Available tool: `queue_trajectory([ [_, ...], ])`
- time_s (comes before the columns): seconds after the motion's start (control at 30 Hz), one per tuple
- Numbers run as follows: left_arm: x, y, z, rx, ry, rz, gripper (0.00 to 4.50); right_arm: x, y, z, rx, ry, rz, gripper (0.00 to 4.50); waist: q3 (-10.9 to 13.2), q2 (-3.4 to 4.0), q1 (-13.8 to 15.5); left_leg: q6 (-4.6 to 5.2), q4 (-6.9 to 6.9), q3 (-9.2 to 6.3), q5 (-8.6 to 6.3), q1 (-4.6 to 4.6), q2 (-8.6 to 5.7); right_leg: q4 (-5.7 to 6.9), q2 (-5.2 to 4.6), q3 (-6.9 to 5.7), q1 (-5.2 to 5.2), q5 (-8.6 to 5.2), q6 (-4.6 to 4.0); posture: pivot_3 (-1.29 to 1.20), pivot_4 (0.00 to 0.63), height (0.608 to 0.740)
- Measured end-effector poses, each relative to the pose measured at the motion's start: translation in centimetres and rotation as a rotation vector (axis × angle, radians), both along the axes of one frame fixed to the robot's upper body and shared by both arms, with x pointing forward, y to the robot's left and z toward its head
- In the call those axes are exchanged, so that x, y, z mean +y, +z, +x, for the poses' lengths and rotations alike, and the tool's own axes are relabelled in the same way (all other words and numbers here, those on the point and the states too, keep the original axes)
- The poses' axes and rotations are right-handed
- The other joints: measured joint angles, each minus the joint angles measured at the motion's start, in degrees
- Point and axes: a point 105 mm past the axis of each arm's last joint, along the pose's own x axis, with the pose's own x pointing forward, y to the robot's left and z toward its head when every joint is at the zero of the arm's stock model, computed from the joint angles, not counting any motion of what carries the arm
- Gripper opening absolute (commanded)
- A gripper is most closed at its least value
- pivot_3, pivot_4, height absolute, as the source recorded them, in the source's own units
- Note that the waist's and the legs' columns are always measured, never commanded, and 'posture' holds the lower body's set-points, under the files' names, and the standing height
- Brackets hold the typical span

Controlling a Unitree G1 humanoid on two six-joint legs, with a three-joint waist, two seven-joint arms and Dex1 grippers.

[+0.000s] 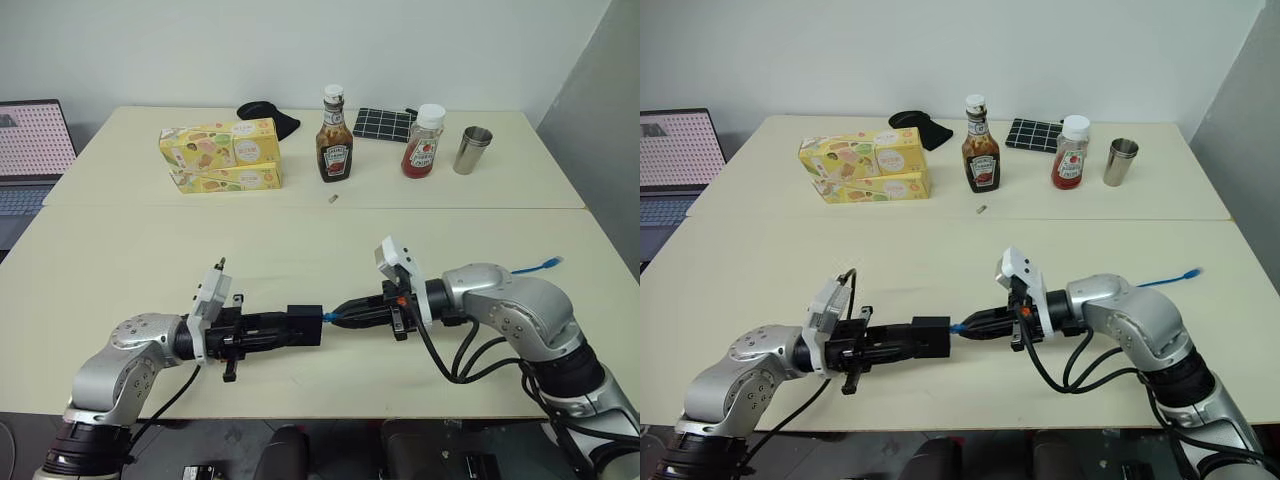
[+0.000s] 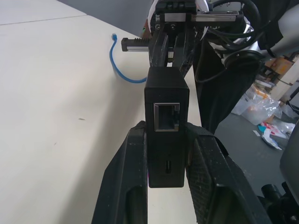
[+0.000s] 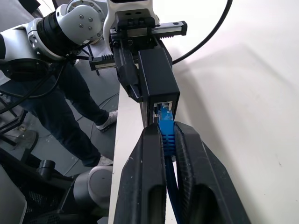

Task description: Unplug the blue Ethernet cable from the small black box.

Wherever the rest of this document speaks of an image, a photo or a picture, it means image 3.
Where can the person's legs in dark jeans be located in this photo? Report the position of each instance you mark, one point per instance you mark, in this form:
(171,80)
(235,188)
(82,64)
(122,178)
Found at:
(67,112)

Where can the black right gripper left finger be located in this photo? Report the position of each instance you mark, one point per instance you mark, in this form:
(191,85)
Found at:
(140,177)

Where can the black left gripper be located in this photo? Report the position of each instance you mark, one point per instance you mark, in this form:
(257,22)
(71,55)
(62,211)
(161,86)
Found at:
(133,25)

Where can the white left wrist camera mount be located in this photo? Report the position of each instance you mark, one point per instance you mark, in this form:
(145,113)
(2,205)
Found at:
(130,4)

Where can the small black box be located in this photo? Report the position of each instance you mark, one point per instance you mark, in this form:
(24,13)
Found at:
(158,74)

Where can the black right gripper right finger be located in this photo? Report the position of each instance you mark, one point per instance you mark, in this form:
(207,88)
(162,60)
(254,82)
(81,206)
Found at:
(205,172)

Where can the black mesh office chair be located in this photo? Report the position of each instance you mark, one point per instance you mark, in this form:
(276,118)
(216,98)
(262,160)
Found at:
(35,200)

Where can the silver robot body joint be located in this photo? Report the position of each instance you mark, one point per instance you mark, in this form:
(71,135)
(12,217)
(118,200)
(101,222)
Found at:
(95,186)

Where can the white sneaker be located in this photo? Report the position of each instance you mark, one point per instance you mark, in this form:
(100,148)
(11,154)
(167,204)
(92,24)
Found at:
(108,121)
(106,161)

